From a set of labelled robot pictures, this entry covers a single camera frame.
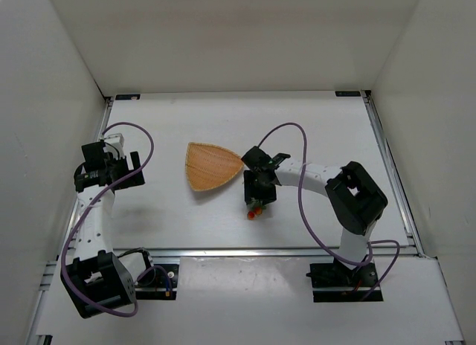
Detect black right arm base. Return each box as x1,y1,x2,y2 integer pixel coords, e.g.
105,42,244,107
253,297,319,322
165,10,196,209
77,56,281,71
306,260,384,303

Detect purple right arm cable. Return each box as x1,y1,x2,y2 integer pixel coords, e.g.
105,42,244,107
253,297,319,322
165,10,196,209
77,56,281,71
259,122,401,303

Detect aluminium table edge rail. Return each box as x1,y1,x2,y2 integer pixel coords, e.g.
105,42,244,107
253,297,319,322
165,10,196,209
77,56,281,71
44,244,425,260

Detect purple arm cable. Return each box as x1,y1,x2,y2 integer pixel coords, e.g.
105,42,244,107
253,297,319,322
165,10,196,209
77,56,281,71
61,122,156,319
259,122,401,303

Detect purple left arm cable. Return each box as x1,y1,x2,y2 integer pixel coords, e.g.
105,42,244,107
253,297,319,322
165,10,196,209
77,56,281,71
61,122,156,319

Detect right side aluminium rail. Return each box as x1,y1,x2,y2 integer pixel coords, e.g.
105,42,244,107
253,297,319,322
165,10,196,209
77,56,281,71
361,90,427,257

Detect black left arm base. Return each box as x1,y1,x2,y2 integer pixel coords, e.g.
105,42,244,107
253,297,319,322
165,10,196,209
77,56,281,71
118,248,179,300

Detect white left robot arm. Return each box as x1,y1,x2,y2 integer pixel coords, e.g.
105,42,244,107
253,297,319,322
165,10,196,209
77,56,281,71
60,134,150,318

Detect triangular woven bamboo basket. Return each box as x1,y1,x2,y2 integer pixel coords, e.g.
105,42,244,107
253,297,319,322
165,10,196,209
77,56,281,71
185,142,244,192

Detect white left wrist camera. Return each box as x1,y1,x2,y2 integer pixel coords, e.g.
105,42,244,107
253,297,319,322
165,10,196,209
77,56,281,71
103,133,124,149

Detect left side aluminium rail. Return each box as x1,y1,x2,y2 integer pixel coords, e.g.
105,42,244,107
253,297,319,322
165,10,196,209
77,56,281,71
57,97,121,265

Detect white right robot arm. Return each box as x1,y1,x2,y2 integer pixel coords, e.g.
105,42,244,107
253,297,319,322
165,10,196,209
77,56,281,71
242,146,388,269

